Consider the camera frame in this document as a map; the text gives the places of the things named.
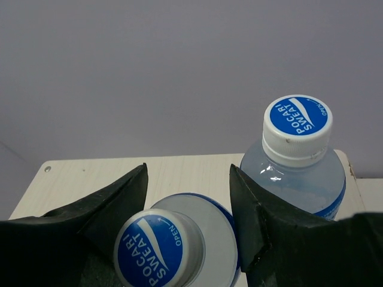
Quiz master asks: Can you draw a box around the white two-tier shelf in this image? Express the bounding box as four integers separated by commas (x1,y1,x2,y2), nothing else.
8,149,383,222

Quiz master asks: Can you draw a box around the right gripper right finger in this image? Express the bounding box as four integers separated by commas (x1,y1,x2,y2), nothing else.
229,165,382,286

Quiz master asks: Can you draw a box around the Pocari Sweat bottle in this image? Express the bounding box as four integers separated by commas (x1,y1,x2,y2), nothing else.
113,193,240,286
240,94,346,220

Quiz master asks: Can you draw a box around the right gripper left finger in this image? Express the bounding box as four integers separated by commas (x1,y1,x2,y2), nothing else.
1,164,148,286

